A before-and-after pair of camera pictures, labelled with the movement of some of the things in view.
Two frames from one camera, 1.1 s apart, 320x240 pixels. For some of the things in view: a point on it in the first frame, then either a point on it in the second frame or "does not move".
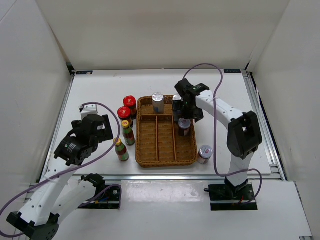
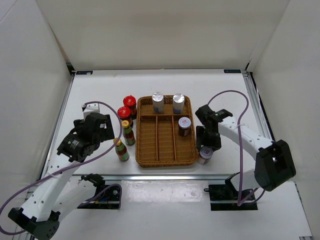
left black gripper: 108,135 does not move
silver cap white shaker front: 158,99 does not move
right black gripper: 197,115 -> 200,141
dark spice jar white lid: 184,125 does not move
